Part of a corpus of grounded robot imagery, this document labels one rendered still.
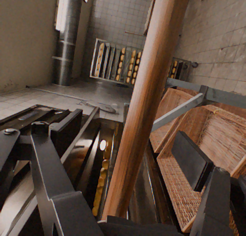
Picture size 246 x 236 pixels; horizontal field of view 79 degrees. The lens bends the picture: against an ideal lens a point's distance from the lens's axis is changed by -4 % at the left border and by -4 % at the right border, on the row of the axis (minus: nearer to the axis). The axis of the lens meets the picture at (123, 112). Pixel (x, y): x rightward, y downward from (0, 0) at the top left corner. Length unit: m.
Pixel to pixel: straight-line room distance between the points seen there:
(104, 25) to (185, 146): 5.18
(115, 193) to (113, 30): 5.13
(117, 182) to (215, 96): 0.46
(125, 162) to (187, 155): 0.06
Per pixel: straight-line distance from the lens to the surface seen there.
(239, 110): 1.00
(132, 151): 0.17
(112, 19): 5.31
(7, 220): 0.76
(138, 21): 5.30
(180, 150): 0.19
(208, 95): 0.57
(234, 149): 0.97
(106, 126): 1.74
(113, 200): 0.21
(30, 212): 0.58
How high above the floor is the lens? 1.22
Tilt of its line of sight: 3 degrees down
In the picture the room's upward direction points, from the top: 78 degrees counter-clockwise
